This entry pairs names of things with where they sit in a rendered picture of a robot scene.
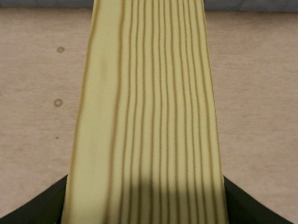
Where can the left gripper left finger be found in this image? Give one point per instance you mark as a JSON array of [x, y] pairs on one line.
[[45, 208]]

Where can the light wooden board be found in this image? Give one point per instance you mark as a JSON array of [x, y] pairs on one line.
[[146, 146]]

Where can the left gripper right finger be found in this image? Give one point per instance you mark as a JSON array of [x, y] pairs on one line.
[[242, 208]]

